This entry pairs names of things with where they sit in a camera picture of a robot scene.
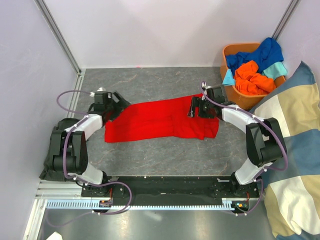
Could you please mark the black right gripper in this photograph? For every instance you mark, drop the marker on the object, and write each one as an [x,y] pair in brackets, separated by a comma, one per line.
[195,102]

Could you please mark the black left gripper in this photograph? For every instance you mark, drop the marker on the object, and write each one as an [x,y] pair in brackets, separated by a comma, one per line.
[122,102]

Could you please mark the red t shirt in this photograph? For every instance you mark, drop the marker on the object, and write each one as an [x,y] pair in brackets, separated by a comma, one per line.
[159,119]

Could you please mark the white object bottom left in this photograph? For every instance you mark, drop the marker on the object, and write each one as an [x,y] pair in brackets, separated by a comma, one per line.
[55,236]

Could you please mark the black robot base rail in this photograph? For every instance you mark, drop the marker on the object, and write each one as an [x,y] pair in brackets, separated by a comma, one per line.
[214,186]

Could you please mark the right aluminium corner post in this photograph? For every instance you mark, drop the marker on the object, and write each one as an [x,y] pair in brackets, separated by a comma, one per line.
[288,13]

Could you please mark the aluminium corner frame post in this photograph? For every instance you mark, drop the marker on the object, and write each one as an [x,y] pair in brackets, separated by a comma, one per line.
[46,13]

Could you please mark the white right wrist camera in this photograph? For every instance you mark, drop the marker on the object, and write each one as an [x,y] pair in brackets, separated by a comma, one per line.
[204,86]

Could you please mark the dark green striped folded shirt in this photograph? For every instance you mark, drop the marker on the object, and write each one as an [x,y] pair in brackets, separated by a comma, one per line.
[48,173]

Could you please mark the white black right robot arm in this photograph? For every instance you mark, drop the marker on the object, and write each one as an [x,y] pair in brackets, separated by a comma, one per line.
[264,139]

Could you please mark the light blue slotted cable duct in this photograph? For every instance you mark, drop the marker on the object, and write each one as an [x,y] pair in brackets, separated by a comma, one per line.
[90,204]

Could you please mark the blue and teal t shirt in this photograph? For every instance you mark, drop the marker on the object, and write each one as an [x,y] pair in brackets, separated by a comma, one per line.
[267,55]

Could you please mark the blue and beige checked pillow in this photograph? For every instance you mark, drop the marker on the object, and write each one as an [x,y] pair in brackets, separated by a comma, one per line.
[292,194]

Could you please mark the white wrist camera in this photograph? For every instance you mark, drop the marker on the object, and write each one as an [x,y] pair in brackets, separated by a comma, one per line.
[204,86]
[100,89]

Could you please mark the orange t shirt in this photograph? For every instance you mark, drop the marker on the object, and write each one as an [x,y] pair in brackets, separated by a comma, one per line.
[251,83]

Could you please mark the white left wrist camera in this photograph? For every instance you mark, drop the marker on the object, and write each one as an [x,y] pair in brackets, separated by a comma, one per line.
[100,89]

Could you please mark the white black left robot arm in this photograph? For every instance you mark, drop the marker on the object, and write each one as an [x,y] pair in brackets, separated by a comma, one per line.
[68,153]

